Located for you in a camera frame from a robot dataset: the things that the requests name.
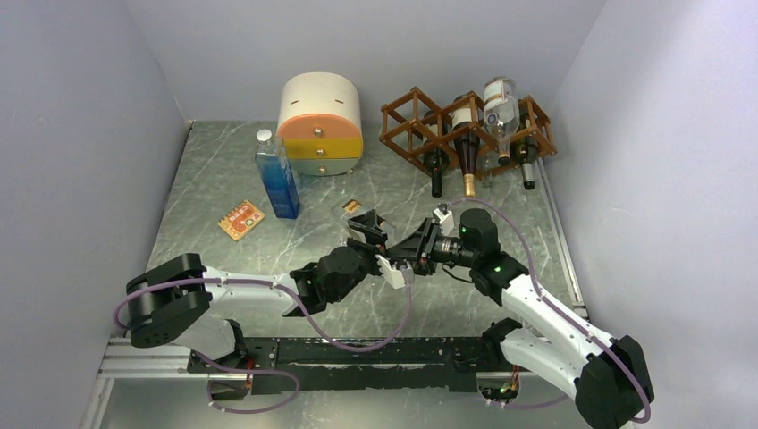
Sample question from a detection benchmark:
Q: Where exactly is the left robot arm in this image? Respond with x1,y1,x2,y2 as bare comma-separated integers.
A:
124,209,395,372

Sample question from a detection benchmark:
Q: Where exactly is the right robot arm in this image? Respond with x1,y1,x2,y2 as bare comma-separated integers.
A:
376,208,654,428

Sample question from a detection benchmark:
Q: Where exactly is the cream drawer cabinet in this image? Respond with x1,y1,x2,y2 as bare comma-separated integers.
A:
276,71,364,176

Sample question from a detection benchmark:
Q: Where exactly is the clear round glass bottle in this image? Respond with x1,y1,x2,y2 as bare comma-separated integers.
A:
483,76,520,166

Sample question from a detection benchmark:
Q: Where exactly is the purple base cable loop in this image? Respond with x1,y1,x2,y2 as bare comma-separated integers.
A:
206,349,302,415

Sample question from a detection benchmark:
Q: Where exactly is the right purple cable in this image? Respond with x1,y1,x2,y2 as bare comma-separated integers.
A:
447,197,653,425

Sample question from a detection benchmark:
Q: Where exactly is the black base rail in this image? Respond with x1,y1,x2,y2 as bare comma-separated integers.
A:
97,336,594,395

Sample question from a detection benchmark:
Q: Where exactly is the green bottle silver neck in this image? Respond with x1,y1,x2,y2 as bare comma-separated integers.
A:
510,135,539,190

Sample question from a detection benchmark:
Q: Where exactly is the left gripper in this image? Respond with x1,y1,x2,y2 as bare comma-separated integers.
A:
347,208,394,284

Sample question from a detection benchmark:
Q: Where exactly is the orange snack packet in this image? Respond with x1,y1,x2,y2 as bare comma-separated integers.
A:
217,200,265,241

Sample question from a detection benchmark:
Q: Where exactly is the small brown tag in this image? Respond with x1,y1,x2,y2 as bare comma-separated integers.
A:
341,199,363,214

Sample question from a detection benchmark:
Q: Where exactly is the brown bottle gold foil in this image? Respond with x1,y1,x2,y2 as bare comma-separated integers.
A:
451,101,480,198

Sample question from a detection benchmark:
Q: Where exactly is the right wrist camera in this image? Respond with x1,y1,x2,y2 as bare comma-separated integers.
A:
433,203,455,236

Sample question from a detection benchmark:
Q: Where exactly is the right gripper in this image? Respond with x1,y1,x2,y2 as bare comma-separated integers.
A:
387,217,477,275

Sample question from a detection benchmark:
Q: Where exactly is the brown wooden wine rack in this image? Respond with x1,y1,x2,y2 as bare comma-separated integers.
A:
379,86,559,179

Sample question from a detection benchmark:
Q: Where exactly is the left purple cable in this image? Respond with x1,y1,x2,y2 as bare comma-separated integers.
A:
112,269,415,355

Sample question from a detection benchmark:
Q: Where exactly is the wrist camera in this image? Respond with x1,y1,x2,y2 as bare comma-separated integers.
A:
433,203,455,236
376,255,415,290

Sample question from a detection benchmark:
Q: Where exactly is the dark bottle black neck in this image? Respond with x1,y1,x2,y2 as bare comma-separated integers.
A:
423,110,449,198

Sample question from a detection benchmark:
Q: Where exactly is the blue square bottle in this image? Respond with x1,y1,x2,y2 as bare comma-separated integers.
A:
255,129,300,219

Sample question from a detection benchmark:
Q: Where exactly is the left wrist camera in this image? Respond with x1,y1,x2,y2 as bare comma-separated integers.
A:
376,255,415,290

